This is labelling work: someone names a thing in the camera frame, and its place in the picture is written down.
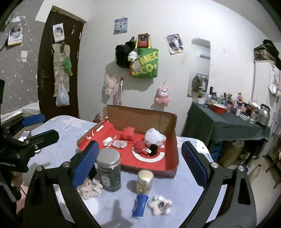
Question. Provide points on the green tea jar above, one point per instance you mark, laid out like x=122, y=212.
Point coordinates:
x=108, y=162

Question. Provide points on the pink plush toy left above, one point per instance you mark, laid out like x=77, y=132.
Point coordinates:
x=109, y=84

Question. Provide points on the red bowl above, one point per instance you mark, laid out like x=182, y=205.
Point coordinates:
x=218, y=108

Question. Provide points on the white fuzzy tablecloth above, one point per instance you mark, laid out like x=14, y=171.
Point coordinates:
x=114, y=209

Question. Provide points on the photo wall poster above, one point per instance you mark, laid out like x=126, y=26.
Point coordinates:
x=174, y=43

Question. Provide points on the green plush on door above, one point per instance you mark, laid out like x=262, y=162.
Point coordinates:
x=67, y=66

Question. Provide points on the white fluffy star toy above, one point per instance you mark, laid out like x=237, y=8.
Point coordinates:
x=160, y=206

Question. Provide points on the red-tipped broom handle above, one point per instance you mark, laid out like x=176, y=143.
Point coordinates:
x=121, y=89

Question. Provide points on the black backpack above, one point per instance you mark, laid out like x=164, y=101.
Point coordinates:
x=122, y=53

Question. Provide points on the red knitted ball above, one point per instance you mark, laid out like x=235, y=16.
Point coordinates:
x=139, y=146

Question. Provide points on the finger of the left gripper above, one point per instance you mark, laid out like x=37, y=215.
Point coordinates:
x=30, y=120
x=39, y=141

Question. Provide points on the blue wall poster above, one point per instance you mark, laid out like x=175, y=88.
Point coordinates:
x=120, y=26

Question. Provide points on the pink plush toy right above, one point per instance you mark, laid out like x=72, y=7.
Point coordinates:
x=162, y=96

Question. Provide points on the steel kettle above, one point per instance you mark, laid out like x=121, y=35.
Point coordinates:
x=263, y=116

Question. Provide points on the dark green covered table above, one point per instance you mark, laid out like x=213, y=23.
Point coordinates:
x=208, y=126

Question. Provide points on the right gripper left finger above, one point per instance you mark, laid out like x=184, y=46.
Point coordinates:
x=42, y=208

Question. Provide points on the green tote bag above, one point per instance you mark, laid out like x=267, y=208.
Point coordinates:
x=147, y=64

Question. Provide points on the black pompom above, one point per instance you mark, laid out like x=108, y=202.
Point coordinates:
x=154, y=149

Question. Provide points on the capsule jar gold lid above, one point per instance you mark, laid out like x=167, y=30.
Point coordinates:
x=144, y=182

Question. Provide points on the pink foam net ball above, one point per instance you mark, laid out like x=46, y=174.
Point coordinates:
x=127, y=134

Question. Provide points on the red cardboard box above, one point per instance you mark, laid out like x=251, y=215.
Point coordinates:
x=116, y=118

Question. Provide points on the white crumpled cloth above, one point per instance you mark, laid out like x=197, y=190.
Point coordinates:
x=109, y=142

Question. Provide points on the dark wooden door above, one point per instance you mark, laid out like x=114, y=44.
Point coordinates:
x=60, y=39

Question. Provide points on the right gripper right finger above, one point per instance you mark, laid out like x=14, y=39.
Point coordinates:
x=238, y=207

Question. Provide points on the white panda plush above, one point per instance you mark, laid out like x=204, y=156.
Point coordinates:
x=133, y=56

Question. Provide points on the white refrigerator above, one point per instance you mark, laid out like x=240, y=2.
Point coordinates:
x=265, y=73

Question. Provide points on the blue flashlight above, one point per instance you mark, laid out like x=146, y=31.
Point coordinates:
x=139, y=207

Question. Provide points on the cream crochet scrunchie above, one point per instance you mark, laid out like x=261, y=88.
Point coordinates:
x=90, y=188

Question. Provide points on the pink plush toy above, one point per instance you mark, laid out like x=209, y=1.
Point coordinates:
x=162, y=96
x=109, y=84

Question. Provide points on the wall mirror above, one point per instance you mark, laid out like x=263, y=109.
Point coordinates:
x=200, y=66

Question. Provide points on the white mesh bath pouf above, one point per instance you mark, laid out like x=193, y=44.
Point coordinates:
x=153, y=136

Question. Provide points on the plastic bag on door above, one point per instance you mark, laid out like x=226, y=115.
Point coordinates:
x=62, y=98

